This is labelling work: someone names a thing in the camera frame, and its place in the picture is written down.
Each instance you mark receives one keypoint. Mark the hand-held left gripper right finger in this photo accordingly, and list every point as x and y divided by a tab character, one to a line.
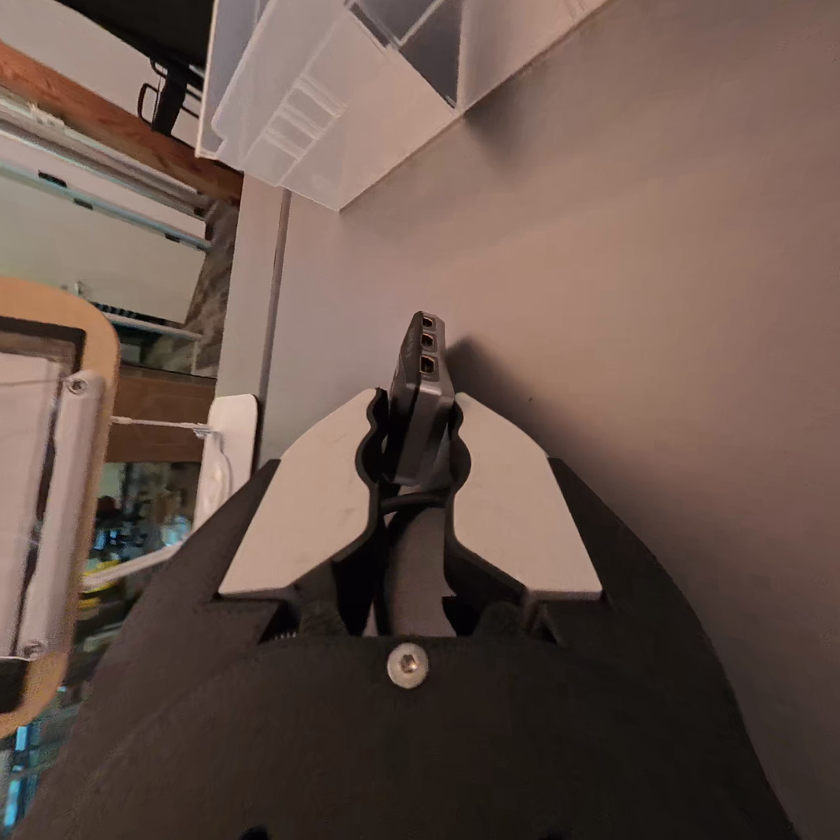
518	518

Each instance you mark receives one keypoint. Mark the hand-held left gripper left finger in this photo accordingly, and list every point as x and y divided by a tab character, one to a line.
302	512

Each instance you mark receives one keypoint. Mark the grey hdmi hub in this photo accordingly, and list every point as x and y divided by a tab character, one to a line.
420	420

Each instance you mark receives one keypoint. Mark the clear plastic bin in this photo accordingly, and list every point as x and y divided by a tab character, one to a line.
367	131

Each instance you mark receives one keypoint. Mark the wooden framed instruction sign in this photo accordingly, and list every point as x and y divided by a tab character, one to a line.
26	459

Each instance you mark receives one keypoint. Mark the aluminium framed whiteboard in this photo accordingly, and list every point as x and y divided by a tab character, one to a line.
98	262

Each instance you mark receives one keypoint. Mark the black metal stool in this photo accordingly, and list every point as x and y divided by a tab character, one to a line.
167	98

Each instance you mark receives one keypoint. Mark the wooden beam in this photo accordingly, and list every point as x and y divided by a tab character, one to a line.
98	111

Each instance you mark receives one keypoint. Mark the black partition panel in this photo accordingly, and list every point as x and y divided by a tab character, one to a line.
151	26

